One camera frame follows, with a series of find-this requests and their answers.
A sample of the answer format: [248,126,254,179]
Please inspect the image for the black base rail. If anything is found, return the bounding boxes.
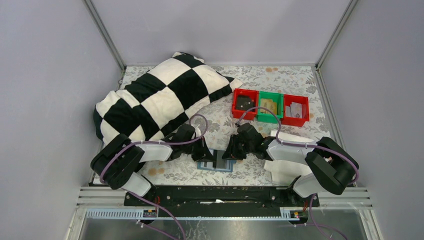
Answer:
[145,185,320,218]

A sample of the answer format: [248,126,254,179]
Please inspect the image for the grey slotted cable duct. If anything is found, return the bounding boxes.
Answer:
[86,207,309,222]

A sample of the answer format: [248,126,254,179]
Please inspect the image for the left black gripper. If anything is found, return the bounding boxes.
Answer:
[181,135,215,162]

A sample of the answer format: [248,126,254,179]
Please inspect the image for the white folded towel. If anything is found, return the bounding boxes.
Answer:
[264,131,313,186]

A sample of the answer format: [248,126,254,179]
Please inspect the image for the black cards in bin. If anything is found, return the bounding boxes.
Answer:
[234,95,256,111]

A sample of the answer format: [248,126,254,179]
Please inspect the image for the gold cards in bin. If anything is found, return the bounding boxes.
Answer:
[260,98,278,115]

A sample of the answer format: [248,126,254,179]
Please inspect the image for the floral table cloth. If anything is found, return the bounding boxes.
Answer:
[139,66,331,186]

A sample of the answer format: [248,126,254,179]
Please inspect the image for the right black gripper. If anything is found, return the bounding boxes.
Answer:
[222,134,254,161]

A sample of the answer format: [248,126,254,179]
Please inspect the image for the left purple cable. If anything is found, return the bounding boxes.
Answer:
[99,113,209,185]

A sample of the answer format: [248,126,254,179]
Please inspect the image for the green plastic bin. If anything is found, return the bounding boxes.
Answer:
[256,91,283,124]

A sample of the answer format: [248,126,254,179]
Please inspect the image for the black white checkered pillow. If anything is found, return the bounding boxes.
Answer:
[93,52,243,145]

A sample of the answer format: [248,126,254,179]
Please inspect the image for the blue card holder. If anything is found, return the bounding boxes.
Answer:
[197,149,237,173]

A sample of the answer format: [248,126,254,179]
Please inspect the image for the red plastic bin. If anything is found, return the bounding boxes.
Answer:
[281,94,310,127]
[231,88,259,119]

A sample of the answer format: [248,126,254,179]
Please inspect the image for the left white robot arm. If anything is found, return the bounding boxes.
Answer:
[90,123,216,206]

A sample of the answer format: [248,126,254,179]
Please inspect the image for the left red plastic bin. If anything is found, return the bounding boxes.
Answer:
[231,88,259,119]

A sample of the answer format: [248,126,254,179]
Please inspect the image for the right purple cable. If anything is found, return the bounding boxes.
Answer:
[235,106,360,185]

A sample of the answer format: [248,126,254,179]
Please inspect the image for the right red plastic bin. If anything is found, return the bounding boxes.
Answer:
[281,94,310,127]

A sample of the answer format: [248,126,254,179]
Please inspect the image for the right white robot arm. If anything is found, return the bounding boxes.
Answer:
[222,123,359,206]

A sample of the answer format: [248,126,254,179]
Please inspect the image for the purple cable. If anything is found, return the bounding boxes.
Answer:
[235,106,360,185]
[99,113,209,185]

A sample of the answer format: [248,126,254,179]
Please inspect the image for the white cards in bin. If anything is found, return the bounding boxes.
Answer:
[285,102,303,119]

